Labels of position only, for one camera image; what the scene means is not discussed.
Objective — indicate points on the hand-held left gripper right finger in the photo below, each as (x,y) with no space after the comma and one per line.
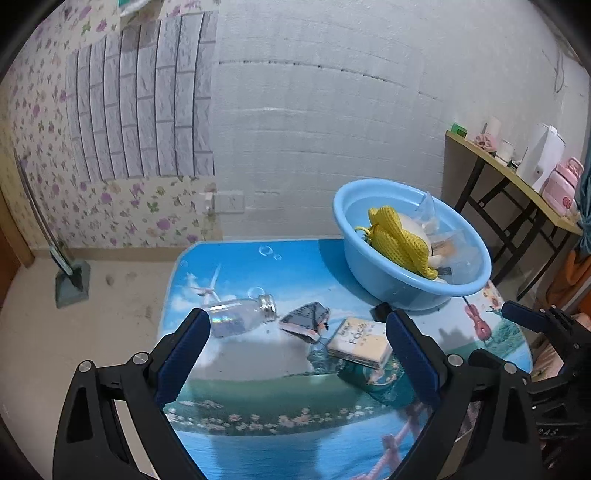
(415,360)

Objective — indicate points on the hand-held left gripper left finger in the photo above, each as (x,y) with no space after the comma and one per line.
(184,355)

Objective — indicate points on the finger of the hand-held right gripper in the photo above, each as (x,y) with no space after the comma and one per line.
(521,314)

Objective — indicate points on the teal packet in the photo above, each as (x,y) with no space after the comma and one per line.
(374,383)

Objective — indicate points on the beige tissue packet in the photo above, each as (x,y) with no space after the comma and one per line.
(355,341)

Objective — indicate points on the clear plastic bottle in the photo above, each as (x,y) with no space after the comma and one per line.
(235,318)

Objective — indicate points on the clear plastic bag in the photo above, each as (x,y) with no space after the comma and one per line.
(461,249)

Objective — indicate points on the blue plastic basin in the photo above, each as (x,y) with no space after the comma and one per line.
(369,267)

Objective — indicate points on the dark grey packet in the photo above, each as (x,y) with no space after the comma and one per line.
(304,316)

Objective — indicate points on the yellow mesh cloth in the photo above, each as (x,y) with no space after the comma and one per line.
(401,240)

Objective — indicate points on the orange cloth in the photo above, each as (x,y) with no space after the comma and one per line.
(572,281)

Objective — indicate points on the teal cloth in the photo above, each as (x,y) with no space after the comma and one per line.
(585,217)

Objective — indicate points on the yellow side table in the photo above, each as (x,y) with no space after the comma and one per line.
(489,159)

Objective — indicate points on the white kettle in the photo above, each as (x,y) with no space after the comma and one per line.
(540,157)

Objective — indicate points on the small pink ornament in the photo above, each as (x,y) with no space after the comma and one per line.
(485,141)

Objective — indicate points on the white cup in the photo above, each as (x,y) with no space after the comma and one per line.
(493,125)

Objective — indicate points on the small green box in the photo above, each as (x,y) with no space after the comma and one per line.
(458,129)

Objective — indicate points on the wooden door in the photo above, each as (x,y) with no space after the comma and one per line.
(11,244)

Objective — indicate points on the green packet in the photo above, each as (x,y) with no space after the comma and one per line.
(134,5)

